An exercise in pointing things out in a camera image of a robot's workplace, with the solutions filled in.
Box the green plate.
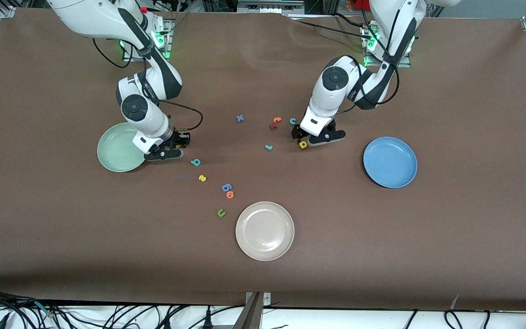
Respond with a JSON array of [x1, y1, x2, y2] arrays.
[[97, 122, 150, 173]]

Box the blue plate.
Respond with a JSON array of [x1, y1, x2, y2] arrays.
[[363, 137, 418, 189]]

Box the beige plate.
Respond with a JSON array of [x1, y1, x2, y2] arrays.
[[235, 201, 295, 261]]

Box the grey background device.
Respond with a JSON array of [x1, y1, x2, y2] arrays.
[[237, 0, 305, 14]]

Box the brown paper table cover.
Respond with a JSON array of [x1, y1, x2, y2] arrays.
[[0, 9, 526, 311]]

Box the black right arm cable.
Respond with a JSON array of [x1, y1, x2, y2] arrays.
[[92, 39, 204, 134]]

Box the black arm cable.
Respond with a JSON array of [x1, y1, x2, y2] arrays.
[[336, 0, 400, 115], [92, 39, 204, 134]]

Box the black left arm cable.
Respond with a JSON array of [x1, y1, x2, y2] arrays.
[[336, 0, 400, 115]]

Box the black cable on table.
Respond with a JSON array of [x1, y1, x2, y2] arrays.
[[286, 13, 373, 41]]

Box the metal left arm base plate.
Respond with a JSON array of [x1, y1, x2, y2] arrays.
[[363, 23, 412, 68]]

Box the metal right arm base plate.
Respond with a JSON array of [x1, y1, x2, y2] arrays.
[[121, 18, 174, 63]]

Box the metal table edge bracket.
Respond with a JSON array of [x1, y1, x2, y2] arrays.
[[233, 292, 273, 329]]

